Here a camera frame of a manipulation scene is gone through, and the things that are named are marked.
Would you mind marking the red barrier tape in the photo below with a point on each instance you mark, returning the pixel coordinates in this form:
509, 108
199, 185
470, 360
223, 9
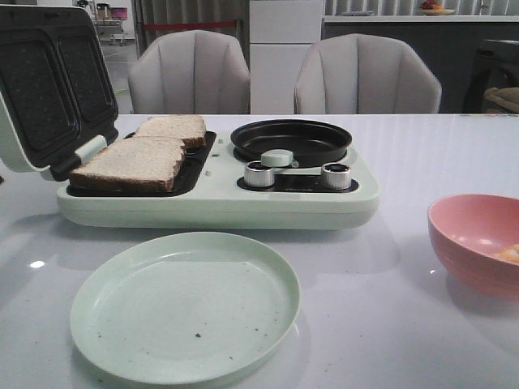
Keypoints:
192, 26

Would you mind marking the orange shrimp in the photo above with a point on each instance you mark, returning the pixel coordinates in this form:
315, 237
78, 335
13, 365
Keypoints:
509, 254

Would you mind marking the mint green round plate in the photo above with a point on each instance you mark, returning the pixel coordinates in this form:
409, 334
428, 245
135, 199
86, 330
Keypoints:
186, 309

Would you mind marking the mint green sandwich maker lid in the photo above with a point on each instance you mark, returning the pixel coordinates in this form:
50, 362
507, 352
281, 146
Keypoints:
57, 103

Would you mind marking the white cabinet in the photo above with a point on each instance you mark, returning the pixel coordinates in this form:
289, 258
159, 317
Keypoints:
280, 34

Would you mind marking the right silver control knob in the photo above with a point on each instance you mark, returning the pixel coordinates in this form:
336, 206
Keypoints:
335, 176

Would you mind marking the right grey upholstered chair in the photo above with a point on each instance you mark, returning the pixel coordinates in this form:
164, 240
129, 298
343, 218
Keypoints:
365, 74

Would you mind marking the pink plastic bowl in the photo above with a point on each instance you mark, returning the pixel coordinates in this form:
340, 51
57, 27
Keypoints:
466, 230

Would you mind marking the dark appliance at right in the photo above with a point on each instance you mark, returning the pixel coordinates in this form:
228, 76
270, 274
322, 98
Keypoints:
495, 65

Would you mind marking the black round frying pan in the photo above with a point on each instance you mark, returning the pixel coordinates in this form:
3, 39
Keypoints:
313, 143

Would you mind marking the silver control knob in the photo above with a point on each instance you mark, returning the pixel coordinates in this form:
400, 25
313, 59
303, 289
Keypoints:
335, 176
257, 175

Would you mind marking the beige cushion at right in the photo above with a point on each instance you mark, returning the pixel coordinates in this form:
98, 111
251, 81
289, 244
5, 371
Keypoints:
502, 100

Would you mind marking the fruit plate on counter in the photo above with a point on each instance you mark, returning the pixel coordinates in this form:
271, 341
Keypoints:
432, 8

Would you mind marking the mint green breakfast maker base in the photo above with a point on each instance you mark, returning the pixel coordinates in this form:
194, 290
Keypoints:
216, 201

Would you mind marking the white bread slice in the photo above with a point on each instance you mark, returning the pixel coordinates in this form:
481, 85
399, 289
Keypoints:
190, 128
141, 164

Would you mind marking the left grey upholstered chair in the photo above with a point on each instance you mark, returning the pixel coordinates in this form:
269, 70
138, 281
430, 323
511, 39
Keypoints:
191, 72

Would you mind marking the grey upholstered chair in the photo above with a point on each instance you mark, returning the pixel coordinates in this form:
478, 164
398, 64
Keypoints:
365, 74
191, 72

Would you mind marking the left silver control knob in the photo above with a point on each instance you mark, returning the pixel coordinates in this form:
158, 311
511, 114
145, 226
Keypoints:
257, 175

